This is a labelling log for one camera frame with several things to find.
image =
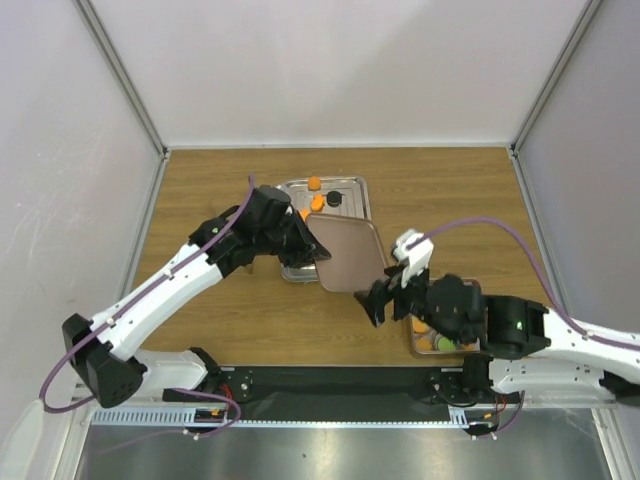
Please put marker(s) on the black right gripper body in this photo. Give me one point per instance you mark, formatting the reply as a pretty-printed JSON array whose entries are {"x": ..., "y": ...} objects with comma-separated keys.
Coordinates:
[{"x": 408, "y": 299}]

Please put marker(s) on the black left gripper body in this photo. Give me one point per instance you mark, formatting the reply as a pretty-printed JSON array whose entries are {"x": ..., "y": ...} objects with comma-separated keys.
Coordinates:
[{"x": 284, "y": 242}]

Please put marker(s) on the rose gold tin lid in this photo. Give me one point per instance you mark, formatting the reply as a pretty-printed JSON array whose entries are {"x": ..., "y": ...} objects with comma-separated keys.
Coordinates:
[{"x": 357, "y": 258}]

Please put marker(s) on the orange flower cookie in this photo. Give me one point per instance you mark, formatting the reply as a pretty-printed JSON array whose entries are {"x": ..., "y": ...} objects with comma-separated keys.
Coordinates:
[{"x": 423, "y": 344}]

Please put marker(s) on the green round cookie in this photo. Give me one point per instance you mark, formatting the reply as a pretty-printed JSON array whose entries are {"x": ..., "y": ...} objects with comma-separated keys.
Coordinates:
[{"x": 445, "y": 344}]

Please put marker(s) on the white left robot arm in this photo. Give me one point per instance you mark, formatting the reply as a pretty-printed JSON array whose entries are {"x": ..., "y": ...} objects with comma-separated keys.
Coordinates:
[{"x": 105, "y": 350}]

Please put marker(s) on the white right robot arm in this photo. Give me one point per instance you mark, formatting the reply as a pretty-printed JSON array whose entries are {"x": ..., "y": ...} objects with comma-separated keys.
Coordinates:
[{"x": 520, "y": 346}]

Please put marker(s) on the orange bear cookie upper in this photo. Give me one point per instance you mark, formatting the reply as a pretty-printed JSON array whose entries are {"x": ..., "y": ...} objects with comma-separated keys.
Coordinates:
[{"x": 317, "y": 203}]

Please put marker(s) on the black sandwich cookie on tray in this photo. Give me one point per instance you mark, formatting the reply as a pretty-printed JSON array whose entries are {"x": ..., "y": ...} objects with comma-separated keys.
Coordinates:
[{"x": 334, "y": 198}]

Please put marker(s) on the silver steel tray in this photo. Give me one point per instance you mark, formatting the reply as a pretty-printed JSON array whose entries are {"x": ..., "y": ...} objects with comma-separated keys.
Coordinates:
[{"x": 355, "y": 203}]

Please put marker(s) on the orange round cookie top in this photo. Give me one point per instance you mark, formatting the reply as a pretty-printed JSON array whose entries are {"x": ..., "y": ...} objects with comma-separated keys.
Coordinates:
[{"x": 314, "y": 183}]

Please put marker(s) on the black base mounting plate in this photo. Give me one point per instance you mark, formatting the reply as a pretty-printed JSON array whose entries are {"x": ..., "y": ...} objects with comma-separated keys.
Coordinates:
[{"x": 339, "y": 393}]

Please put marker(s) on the white slotted cable duct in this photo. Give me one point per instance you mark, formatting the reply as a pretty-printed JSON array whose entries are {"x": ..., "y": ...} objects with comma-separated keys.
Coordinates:
[{"x": 192, "y": 417}]

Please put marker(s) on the aluminium frame rail front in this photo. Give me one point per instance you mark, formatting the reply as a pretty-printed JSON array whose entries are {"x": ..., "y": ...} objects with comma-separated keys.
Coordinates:
[{"x": 144, "y": 393}]

